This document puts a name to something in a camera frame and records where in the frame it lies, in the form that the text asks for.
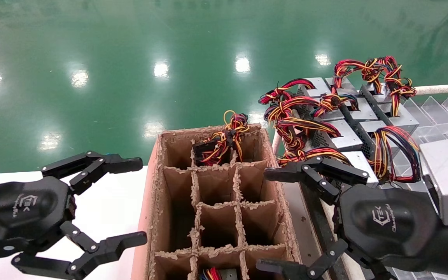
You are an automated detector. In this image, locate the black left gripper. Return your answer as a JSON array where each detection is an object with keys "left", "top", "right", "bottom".
[{"left": 0, "top": 151, "right": 147, "bottom": 280}]

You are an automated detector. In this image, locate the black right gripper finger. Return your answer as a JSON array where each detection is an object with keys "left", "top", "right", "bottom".
[
  {"left": 255, "top": 239, "right": 397, "bottom": 280},
  {"left": 264, "top": 157, "right": 369, "bottom": 205}
]

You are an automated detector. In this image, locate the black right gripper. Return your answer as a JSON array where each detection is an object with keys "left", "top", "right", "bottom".
[{"left": 339, "top": 184, "right": 448, "bottom": 273}]

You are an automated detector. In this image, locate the red yellow blue wire bundle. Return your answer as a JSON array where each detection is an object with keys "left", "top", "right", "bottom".
[
  {"left": 370, "top": 126, "right": 423, "bottom": 183},
  {"left": 199, "top": 267, "right": 223, "bottom": 280}
]

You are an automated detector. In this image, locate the black foam strip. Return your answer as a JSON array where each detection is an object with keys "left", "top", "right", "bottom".
[{"left": 300, "top": 181, "right": 349, "bottom": 280}]

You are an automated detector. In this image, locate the cardboard divider grid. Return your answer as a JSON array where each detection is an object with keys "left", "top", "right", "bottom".
[{"left": 162, "top": 150, "right": 287, "bottom": 280}]

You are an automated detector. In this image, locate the clear acrylic compartment tray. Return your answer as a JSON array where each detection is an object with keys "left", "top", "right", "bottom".
[{"left": 364, "top": 93, "right": 448, "bottom": 280}]

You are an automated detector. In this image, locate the brown cardboard box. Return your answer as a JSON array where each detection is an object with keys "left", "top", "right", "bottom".
[{"left": 131, "top": 123, "right": 303, "bottom": 280}]

